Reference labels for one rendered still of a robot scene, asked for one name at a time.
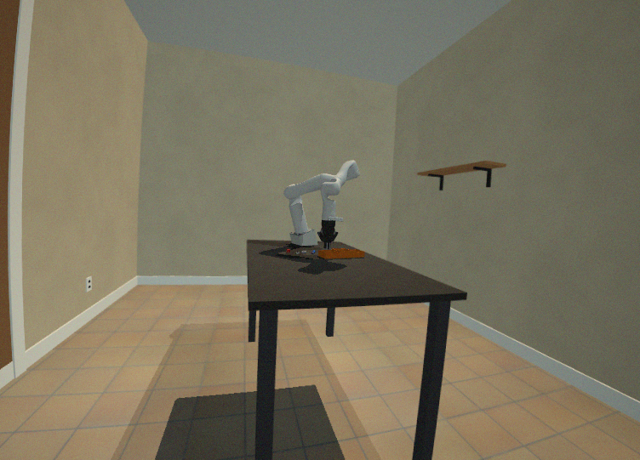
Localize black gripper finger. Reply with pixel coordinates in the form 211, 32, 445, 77
328, 230, 338, 249
317, 229, 329, 250

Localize orange labelled bins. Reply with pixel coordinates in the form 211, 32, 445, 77
318, 248, 364, 259

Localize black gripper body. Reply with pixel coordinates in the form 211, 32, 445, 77
321, 220, 335, 236

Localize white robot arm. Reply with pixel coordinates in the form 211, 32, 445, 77
284, 161, 360, 234

